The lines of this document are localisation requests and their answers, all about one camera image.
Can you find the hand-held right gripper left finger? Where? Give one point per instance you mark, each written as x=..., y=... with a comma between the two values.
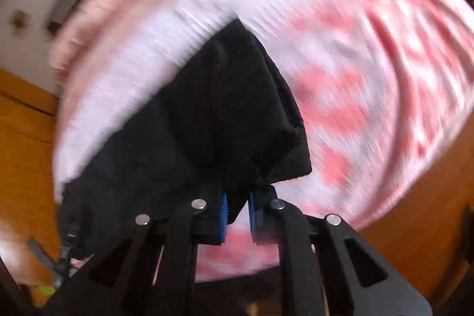
x=222, y=221

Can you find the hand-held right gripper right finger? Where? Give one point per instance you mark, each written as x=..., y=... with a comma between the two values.
x=253, y=219

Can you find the black pants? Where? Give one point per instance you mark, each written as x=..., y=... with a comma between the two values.
x=222, y=116

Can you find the pink and white patterned blanket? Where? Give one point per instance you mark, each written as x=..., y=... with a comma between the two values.
x=370, y=79

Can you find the brown wall socket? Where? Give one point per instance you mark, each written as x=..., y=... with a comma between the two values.
x=18, y=20

